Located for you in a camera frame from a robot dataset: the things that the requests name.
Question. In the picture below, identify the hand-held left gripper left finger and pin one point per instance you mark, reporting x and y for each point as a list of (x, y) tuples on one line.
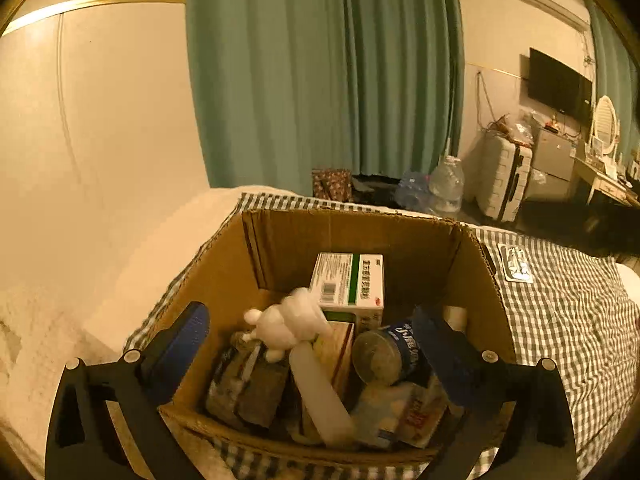
[(185, 332)]

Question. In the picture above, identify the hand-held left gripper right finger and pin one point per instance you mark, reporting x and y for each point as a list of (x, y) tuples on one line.
[(442, 357)]

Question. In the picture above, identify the blue label cotton swab bottle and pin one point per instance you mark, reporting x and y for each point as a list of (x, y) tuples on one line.
[(380, 357)]

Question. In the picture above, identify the white packet with red print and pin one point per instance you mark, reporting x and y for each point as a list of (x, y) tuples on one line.
[(400, 410)]

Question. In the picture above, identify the grey foil packet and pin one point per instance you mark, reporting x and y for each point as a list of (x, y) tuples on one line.
[(245, 390)]

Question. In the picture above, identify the beige printed box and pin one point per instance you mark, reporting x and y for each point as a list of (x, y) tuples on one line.
[(340, 347)]

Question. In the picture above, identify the white figure toy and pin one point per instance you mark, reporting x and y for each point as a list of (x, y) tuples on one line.
[(290, 325)]

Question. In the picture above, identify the green and white medicine box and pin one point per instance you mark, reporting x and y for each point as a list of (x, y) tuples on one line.
[(350, 280)]

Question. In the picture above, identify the brown cardboard box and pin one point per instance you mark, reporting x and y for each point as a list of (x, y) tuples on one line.
[(280, 245)]

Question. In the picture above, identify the white plastic bottle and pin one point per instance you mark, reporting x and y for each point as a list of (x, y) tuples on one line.
[(320, 400)]

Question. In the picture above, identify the blister pack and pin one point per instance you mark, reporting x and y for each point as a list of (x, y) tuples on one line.
[(517, 264)]

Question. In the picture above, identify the white plush blanket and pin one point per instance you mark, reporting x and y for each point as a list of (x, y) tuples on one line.
[(40, 335)]

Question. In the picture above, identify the pack of water bottles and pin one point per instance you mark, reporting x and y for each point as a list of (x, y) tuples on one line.
[(412, 190)]

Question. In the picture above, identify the large clear water bottle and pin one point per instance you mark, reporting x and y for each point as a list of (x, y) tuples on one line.
[(446, 185)]

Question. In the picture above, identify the black bag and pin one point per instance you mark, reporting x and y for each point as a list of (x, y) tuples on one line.
[(375, 190)]

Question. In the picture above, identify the white suitcase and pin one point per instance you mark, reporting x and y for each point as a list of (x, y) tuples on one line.
[(500, 180)]

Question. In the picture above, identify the brown patterned bag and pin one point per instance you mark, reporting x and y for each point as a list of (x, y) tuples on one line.
[(331, 185)]

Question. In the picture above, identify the grey fridge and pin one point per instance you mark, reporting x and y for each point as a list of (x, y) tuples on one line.
[(552, 165)]

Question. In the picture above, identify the white desk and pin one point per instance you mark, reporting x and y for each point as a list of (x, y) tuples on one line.
[(605, 182)]

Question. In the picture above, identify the clear plastic bag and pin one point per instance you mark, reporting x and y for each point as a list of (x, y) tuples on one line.
[(522, 127)]

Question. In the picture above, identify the white oval mirror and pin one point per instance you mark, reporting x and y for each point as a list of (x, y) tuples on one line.
[(604, 125)]

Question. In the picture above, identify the green curtain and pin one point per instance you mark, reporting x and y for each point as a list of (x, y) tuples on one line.
[(617, 70), (310, 70)]

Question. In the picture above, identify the black wall television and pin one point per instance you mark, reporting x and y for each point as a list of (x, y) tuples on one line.
[(560, 85)]

